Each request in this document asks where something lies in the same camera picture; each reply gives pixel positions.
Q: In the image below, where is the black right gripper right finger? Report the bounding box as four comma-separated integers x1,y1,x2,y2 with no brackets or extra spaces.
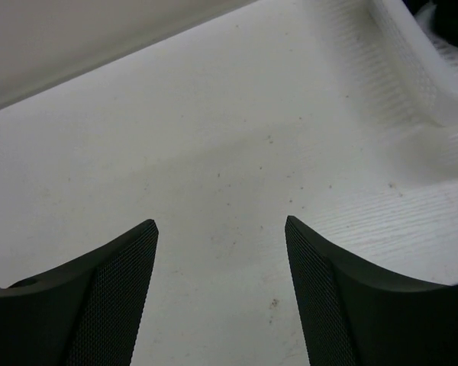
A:
285,216,458,365

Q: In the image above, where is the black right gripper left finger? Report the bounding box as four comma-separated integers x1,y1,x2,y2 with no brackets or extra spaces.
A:
0,220,159,365

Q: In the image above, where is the white tank top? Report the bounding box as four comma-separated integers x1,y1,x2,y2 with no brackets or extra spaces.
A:
206,1,458,284

